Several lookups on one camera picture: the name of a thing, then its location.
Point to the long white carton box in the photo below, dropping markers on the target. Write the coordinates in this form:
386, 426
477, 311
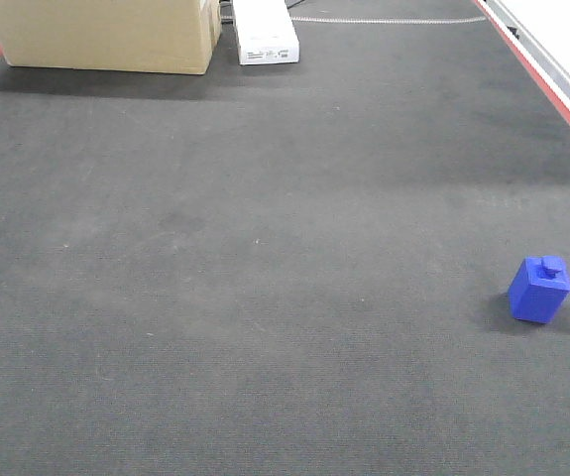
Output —
264, 32

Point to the white conveyor side rail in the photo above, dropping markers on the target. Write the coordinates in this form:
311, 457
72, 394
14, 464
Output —
538, 34

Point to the large cardboard box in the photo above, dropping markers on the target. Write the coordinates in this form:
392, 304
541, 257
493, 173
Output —
162, 36

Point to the blue plastic parts container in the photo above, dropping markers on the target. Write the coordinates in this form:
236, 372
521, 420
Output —
538, 289

